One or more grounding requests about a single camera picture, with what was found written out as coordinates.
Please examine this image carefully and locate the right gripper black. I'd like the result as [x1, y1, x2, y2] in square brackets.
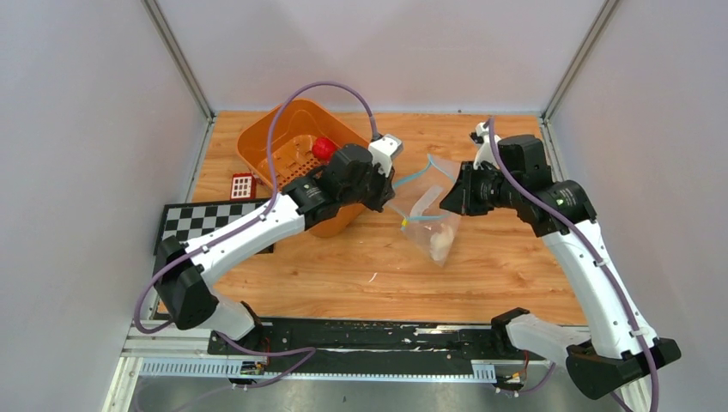
[440, 161, 519, 215]

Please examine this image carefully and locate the clear zip top bag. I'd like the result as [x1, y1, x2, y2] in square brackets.
[387, 154, 461, 267]

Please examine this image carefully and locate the red toy apple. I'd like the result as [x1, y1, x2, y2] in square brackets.
[311, 136, 338, 162]

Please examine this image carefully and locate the white toy mushroom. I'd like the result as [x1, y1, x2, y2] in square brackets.
[429, 225, 455, 264]

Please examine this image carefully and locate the orange plastic basket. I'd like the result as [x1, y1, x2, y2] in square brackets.
[235, 97, 372, 240]

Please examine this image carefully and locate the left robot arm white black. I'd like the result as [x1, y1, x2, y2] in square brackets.
[153, 135, 403, 354]

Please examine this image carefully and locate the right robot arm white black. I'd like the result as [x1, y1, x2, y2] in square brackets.
[440, 130, 682, 400]

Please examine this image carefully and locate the red white grid block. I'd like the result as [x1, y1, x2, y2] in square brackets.
[229, 173, 257, 200]

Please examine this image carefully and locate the black white checkerboard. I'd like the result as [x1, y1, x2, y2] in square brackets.
[152, 198, 268, 256]

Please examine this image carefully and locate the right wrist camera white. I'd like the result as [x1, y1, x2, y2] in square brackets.
[470, 117, 501, 170]

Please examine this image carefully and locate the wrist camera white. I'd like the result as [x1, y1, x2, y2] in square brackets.
[470, 117, 501, 170]
[367, 134, 404, 178]

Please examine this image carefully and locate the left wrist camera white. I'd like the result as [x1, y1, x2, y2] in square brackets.
[367, 134, 404, 178]

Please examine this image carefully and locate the right aluminium frame post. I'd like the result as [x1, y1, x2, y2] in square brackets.
[541, 0, 622, 123]

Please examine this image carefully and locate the aluminium frame post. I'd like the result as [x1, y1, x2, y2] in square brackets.
[141, 0, 215, 124]
[541, 0, 622, 123]

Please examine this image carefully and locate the black mounting base plate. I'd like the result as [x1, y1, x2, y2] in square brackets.
[240, 318, 549, 377]

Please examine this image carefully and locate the white slotted cable duct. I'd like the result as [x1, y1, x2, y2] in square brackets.
[138, 359, 498, 385]

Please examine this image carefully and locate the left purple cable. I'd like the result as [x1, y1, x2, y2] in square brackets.
[132, 80, 382, 391]

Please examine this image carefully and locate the left aluminium frame post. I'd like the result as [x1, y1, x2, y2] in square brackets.
[141, 0, 215, 124]

